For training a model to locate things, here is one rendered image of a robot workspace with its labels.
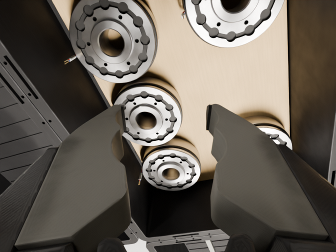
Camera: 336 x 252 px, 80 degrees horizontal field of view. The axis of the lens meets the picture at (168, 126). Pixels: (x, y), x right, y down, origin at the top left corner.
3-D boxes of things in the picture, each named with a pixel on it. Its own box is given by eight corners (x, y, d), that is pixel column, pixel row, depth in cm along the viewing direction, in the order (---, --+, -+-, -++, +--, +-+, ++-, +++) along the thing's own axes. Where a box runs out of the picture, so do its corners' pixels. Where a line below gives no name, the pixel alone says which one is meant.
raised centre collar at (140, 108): (124, 107, 29) (123, 110, 28) (157, 100, 28) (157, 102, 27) (137, 135, 31) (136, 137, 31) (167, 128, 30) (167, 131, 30)
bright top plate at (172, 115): (101, 94, 28) (99, 96, 28) (170, 76, 26) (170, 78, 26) (128, 148, 33) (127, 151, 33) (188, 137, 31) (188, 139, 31)
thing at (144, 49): (53, 11, 23) (50, 11, 22) (134, -27, 20) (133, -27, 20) (98, 90, 28) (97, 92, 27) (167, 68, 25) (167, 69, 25)
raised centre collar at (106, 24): (83, 27, 23) (81, 28, 22) (122, 11, 22) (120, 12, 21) (104, 68, 25) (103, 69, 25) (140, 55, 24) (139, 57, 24)
